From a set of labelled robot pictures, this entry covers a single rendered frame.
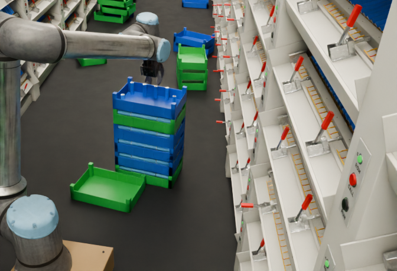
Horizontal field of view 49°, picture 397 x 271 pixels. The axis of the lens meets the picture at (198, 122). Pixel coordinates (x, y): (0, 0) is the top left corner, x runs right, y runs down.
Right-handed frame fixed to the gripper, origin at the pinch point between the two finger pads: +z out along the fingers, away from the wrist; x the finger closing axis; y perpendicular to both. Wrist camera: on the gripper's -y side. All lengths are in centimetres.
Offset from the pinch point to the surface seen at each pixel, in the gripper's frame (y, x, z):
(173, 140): 20.0, 14.9, 16.2
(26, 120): -5, -87, 53
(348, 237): 115, 72, -80
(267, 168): 60, 60, -25
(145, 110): 16.9, 1.0, 3.0
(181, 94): -2.3, 12.4, 7.2
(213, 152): -10, 28, 54
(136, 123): 19.0, -3.6, 10.9
